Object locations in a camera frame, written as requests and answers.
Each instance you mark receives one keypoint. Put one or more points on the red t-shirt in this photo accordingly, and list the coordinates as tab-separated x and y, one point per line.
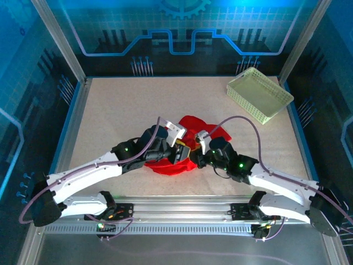
173	168

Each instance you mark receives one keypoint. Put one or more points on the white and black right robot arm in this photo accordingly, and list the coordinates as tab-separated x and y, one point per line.
281	185

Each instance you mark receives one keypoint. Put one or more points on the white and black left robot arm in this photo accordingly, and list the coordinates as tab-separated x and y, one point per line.
82	176

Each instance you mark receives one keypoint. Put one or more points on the pale green plastic basket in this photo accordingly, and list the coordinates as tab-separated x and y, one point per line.
256	88

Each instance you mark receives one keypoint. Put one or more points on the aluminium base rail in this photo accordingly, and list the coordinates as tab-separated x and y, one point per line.
179	208

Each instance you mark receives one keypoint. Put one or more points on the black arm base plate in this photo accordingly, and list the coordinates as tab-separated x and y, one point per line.
124	209
240	211

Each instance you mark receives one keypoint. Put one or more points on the aluminium frame post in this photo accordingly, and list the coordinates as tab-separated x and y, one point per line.
303	41
59	41

